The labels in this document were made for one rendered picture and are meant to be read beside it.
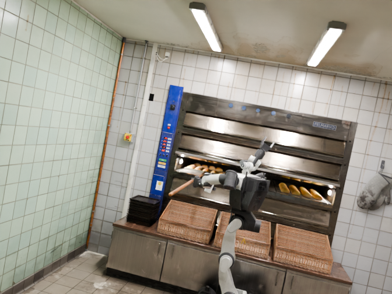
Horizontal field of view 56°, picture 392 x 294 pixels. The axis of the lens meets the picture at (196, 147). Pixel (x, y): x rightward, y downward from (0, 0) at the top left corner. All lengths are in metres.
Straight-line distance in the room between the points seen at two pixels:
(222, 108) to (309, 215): 1.53
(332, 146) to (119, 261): 2.58
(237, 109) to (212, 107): 0.29
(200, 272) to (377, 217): 1.96
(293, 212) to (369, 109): 1.36
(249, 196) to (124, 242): 1.52
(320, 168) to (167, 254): 1.88
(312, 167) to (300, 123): 0.50
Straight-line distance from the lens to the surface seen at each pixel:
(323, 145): 4.26
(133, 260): 4.09
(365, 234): 4.47
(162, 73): 4.43
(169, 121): 4.31
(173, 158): 4.34
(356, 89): 4.36
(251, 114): 4.24
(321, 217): 4.35
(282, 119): 4.24
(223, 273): 3.47
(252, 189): 3.19
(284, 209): 4.29
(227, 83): 4.27
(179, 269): 3.98
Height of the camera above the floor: 1.73
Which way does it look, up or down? 3 degrees down
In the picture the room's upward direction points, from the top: 11 degrees clockwise
